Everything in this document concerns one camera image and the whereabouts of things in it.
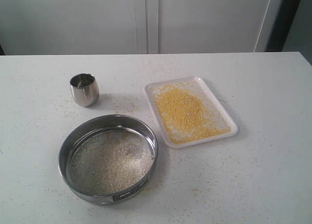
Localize round stainless steel sieve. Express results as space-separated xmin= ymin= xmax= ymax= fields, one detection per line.
xmin=58 ymin=114 xmax=158 ymax=205

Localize yellow grain pile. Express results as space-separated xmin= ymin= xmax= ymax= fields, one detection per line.
xmin=70 ymin=131 xmax=153 ymax=195

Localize stainless steel cup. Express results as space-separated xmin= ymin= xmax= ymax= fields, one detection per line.
xmin=70 ymin=73 xmax=99 ymax=107

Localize yellow millet in tray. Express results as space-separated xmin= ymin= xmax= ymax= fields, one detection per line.
xmin=152 ymin=81 xmax=231 ymax=145

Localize white plastic tray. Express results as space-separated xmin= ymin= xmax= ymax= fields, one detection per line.
xmin=144 ymin=76 xmax=239 ymax=149

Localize white cabinet doors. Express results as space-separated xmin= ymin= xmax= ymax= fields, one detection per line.
xmin=0 ymin=0 xmax=282 ymax=55

